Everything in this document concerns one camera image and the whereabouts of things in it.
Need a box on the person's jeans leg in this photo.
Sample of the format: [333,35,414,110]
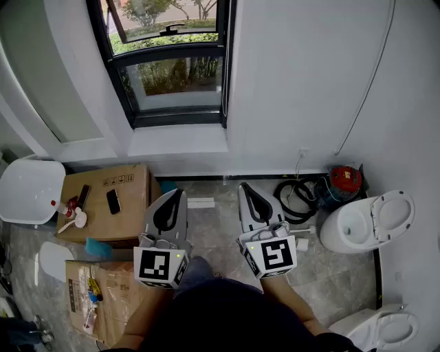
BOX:
[174,256,221,300]

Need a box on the black coiled hose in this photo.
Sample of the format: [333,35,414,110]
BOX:
[274,178,320,225]

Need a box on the black smartphone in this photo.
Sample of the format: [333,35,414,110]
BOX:
[105,188,122,215]

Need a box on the thin black wall cable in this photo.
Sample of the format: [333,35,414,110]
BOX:
[333,0,397,156]

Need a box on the person's right forearm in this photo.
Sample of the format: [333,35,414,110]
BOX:
[259,274,331,336]

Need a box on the red and blue vacuum cleaner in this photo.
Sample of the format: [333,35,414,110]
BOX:
[316,164,365,210]

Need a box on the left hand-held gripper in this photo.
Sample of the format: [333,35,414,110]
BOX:
[133,188,194,290]

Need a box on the white egg-shaped toilet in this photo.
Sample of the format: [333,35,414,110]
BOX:
[319,189,416,254]

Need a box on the black framed window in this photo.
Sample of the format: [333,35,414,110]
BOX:
[85,0,238,130]

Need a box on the person's left forearm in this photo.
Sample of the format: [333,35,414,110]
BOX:
[118,287,176,350]

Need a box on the white oval lid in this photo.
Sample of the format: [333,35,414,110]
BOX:
[38,241,75,283]

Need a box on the black window handle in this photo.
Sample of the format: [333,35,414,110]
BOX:
[160,23,186,35]

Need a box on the person's dark shirt torso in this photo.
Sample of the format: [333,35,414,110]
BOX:
[137,278,362,352]

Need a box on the large frosted glass panel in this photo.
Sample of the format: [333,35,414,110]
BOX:
[0,0,106,145]

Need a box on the red capped white bottle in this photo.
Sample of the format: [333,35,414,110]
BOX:
[50,199,75,218]

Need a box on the large cardboard box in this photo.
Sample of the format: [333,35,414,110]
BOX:
[56,164,162,248]

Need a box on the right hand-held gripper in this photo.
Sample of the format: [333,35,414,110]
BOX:
[236,181,298,280]

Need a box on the white floor toilet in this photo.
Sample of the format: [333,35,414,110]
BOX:
[328,302,420,352]

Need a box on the white long-handled brush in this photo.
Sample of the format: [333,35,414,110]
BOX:
[56,206,89,235]

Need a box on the flattened cardboard box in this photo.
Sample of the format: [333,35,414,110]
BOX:
[65,259,162,348]

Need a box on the teal cloth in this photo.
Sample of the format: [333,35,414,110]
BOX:
[85,236,113,259]

